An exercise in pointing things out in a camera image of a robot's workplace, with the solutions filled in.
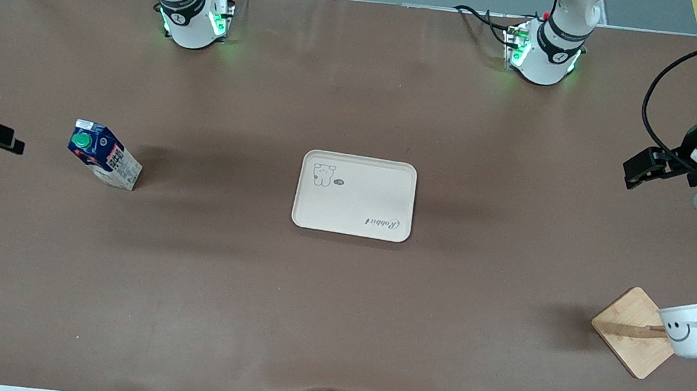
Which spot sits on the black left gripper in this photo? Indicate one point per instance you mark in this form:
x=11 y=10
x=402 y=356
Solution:
x=679 y=159

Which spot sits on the blue white milk carton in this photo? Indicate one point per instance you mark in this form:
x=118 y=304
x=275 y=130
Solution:
x=105 y=156

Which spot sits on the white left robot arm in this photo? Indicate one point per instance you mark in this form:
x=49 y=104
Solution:
x=545 y=54

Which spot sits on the wooden cup hanging rack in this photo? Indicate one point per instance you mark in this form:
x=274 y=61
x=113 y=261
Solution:
x=633 y=313

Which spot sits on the cream plastic tray bear print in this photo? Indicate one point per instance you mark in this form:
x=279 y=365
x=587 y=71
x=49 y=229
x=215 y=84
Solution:
x=355 y=196

